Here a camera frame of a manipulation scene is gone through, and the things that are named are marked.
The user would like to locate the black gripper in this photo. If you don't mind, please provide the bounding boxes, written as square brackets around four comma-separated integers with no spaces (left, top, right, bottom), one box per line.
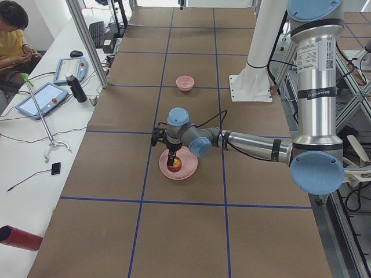
[166,141,182,166]

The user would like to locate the red apple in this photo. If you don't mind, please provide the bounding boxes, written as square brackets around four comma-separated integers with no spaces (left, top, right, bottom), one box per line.
[166,157,182,173]

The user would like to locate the pink bowl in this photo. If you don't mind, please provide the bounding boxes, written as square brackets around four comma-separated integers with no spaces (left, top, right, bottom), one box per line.
[176,75,195,92]

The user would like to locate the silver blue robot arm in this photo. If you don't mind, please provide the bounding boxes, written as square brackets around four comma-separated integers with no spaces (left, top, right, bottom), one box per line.
[163,1,344,195]

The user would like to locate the pink plate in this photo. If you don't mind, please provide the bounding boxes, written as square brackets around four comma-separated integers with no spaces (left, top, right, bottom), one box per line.
[159,146,198,180]

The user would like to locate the black water bottle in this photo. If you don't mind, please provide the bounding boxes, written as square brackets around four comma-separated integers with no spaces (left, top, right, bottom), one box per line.
[66,74,87,103]

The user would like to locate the small black device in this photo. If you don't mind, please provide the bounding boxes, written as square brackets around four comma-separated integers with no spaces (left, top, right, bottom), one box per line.
[51,162,61,175]

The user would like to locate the far blue teach pendant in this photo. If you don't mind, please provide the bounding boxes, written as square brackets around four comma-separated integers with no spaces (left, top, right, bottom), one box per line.
[53,57,88,86]

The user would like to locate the blue teach pendant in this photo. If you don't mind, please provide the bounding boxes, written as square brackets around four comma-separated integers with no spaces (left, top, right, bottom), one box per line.
[53,57,88,86]
[16,82,68,120]

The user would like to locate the near blue teach pendant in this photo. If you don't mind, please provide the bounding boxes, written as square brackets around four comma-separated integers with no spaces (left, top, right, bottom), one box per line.
[16,82,68,120]

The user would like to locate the black computer mouse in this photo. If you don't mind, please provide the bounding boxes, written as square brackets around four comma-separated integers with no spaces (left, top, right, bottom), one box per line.
[70,50,83,58]

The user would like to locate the black keyboard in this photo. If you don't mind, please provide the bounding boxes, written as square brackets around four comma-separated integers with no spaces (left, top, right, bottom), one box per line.
[89,21,104,49]

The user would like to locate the reacher grabber stick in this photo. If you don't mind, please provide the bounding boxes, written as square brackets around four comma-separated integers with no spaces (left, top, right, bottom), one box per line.
[21,73,72,163]

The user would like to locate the red thermos bottle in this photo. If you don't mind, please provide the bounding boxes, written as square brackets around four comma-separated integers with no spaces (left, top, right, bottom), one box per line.
[1,225,43,251]

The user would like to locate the person in yellow shirt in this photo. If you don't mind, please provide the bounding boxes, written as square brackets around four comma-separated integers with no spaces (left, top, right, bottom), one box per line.
[1,1,42,98]

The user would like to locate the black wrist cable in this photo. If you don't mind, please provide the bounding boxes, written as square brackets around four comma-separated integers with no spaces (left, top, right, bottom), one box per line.
[195,109,228,134]

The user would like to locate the white pedestal column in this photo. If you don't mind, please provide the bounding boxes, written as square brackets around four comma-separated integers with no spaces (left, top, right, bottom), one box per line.
[230,1,275,102]

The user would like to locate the aluminium frame post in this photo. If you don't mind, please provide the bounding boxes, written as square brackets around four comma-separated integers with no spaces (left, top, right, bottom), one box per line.
[66,0,108,89]

